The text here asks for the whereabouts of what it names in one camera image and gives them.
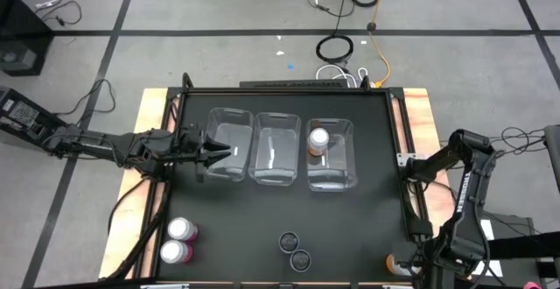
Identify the pink bottle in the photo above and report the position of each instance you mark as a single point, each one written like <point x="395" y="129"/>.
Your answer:
<point x="174" y="251"/>
<point x="180" y="228"/>

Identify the black computer box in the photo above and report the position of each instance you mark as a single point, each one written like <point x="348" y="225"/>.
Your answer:
<point x="22" y="114"/>

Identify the dark grey floor case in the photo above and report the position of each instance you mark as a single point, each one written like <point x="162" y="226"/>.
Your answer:
<point x="512" y="223"/>

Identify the blue and white soda can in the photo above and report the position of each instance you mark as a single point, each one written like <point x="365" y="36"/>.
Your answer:
<point x="289" y="242"/>
<point x="300" y="260"/>

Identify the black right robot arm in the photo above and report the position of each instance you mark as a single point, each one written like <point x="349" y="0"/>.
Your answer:
<point x="466" y="192"/>

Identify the grey post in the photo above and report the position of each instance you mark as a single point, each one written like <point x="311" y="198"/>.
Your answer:
<point x="553" y="157"/>

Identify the clear plastic bin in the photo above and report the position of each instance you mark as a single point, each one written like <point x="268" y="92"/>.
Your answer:
<point x="236" y="166"/>
<point x="339" y="166"/>
<point x="275" y="149"/>

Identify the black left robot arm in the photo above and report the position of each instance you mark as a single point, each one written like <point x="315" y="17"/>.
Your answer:
<point x="109" y="142"/>

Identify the wooden table board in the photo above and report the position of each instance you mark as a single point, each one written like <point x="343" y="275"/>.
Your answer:
<point x="151" y="109"/>

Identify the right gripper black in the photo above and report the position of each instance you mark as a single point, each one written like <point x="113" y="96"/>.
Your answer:
<point x="442" y="258"/>

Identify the black cabinet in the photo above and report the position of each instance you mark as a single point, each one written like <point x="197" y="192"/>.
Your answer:
<point x="22" y="39"/>

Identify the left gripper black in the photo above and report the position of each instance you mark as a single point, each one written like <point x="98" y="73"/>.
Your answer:
<point x="190" y="142"/>

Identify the orange and white soda can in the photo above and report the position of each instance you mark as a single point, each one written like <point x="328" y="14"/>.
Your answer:
<point x="318" y="138"/>
<point x="396" y="266"/>

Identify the black metal table frame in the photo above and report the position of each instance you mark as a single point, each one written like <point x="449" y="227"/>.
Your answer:
<point x="284" y="91"/>

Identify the black round floor plug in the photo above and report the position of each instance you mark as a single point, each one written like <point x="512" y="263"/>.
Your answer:
<point x="371" y="26"/>

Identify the black power strip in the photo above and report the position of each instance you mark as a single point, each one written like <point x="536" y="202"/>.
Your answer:
<point x="293" y="84"/>

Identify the pink object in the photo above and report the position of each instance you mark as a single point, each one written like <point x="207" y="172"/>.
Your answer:
<point x="532" y="286"/>

